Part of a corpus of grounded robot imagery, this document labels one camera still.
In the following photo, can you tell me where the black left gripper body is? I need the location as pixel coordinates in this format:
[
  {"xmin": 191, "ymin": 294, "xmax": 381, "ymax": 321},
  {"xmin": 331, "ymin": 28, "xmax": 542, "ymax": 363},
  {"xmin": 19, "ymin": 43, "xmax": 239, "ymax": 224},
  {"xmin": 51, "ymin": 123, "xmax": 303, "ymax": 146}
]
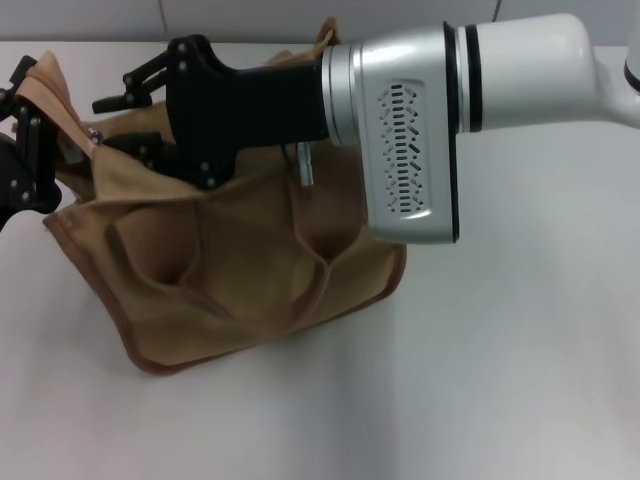
[{"xmin": 0, "ymin": 132, "xmax": 32, "ymax": 231}]

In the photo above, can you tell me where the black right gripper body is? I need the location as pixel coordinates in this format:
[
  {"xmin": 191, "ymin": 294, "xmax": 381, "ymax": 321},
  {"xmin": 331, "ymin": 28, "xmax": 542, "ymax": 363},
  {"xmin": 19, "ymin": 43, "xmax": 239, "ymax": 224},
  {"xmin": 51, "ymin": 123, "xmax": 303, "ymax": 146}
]
[{"xmin": 166, "ymin": 33, "xmax": 332, "ymax": 192}]

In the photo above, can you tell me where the khaki fabric food bag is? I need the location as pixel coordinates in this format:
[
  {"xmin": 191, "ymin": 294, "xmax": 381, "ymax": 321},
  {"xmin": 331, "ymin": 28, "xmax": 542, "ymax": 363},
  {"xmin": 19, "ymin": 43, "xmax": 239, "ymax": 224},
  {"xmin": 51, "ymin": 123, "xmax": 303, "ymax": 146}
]
[{"xmin": 19, "ymin": 17, "xmax": 409, "ymax": 376}]

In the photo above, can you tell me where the silver cable connector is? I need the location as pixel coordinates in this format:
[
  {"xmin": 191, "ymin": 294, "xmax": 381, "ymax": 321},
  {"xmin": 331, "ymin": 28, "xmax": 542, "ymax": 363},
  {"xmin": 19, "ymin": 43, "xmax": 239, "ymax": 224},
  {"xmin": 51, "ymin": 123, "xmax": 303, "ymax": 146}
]
[{"xmin": 293, "ymin": 141, "xmax": 317, "ymax": 189}]

